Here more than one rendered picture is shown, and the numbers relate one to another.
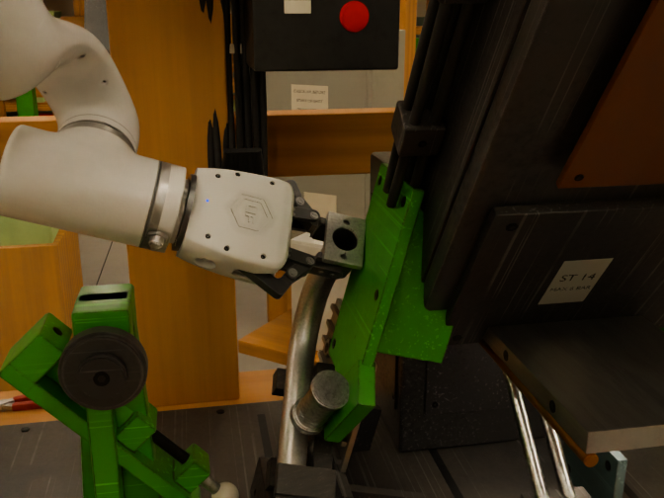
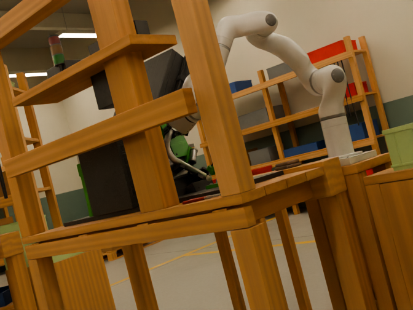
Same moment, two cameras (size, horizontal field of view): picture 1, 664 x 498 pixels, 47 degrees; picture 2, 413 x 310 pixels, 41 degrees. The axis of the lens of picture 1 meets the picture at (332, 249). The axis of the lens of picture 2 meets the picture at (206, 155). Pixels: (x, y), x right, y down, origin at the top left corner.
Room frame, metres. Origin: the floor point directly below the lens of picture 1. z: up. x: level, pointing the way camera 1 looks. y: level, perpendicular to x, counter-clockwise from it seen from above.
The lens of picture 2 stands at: (2.17, 2.08, 0.99)
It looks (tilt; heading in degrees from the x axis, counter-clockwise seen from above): 1 degrees up; 232
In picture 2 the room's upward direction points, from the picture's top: 14 degrees counter-clockwise
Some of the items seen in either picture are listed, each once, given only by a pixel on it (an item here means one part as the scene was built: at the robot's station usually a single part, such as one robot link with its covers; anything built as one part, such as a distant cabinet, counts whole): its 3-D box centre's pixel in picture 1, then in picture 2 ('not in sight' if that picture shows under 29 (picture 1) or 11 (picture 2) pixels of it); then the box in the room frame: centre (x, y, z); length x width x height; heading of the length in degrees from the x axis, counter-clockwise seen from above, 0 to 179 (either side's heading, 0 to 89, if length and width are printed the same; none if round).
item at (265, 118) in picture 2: not in sight; (286, 140); (-3.86, -3.77, 1.10); 3.01 x 0.55 x 2.20; 99
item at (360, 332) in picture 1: (403, 278); (169, 138); (0.70, -0.07, 1.17); 0.13 x 0.12 x 0.20; 100
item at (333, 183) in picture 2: not in sight; (206, 201); (0.50, -0.18, 0.82); 1.50 x 0.14 x 0.15; 100
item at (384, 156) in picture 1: (495, 290); (118, 173); (0.93, -0.21, 1.07); 0.30 x 0.18 x 0.34; 100
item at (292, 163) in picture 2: not in sight; (287, 165); (0.41, 0.35, 0.91); 0.10 x 0.08 x 0.03; 79
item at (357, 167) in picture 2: not in sight; (345, 168); (0.12, 0.42, 0.83); 0.32 x 0.32 x 0.04; 6
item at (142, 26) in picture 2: not in sight; (131, 34); (0.94, 0.19, 1.59); 0.15 x 0.07 x 0.07; 100
